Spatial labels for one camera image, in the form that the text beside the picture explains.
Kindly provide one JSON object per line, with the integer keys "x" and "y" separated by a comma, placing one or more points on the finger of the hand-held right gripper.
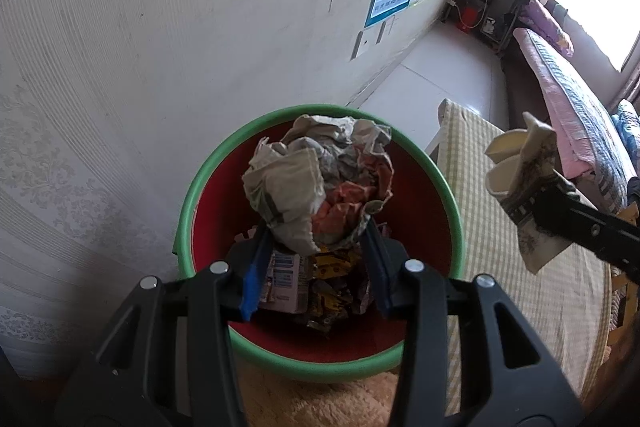
{"x": 585, "y": 227}

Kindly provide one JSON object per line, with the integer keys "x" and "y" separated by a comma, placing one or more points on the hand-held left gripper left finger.
{"x": 250, "y": 287}

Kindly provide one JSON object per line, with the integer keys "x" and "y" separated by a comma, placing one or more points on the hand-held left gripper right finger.
{"x": 382, "y": 277}

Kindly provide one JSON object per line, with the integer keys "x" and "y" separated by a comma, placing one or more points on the white milk carton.
{"x": 282, "y": 279}

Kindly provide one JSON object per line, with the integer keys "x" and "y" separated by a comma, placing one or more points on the yellow snack wrapper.
{"x": 330, "y": 292}

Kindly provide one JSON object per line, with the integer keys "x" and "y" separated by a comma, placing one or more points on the white printed paper cup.
{"x": 520, "y": 177}

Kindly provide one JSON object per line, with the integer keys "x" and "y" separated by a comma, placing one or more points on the green bin with red interior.
{"x": 220, "y": 207}

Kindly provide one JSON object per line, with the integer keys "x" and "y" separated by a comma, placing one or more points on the paper ball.
{"x": 300, "y": 187}

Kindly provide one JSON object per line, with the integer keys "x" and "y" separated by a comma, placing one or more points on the wooden chair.
{"x": 617, "y": 307}

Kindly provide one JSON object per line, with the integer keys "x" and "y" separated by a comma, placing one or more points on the blue plaid pillow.
{"x": 630, "y": 122}

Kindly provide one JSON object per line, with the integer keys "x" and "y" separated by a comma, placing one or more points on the checkered cloth table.
{"x": 500, "y": 307}

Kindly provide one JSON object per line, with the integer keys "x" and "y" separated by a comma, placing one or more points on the beige fluffy blanket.
{"x": 320, "y": 402}

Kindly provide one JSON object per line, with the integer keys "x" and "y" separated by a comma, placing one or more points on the pink folded blanket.
{"x": 550, "y": 22}

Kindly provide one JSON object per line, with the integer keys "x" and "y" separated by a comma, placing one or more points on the red bucket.
{"x": 469, "y": 18}

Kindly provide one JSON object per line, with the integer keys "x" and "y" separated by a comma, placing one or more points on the dark metal shelf rack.
{"x": 485, "y": 2}

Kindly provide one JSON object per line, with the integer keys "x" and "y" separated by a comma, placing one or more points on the white wall socket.
{"x": 364, "y": 44}
{"x": 386, "y": 29}

